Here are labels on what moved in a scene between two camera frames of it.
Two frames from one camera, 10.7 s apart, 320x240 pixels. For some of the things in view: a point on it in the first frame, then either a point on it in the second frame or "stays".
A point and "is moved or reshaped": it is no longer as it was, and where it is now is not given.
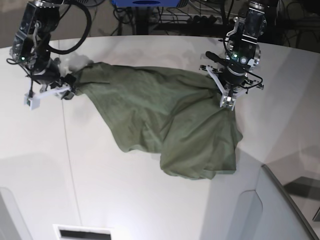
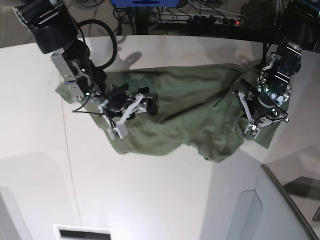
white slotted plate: (70, 232) stays
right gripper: (232, 76) -> (263, 107)
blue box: (145, 3) stays
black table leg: (142, 20) stays
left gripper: (51, 74) -> (117, 96)
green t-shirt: (181, 117) is moved or reshaped
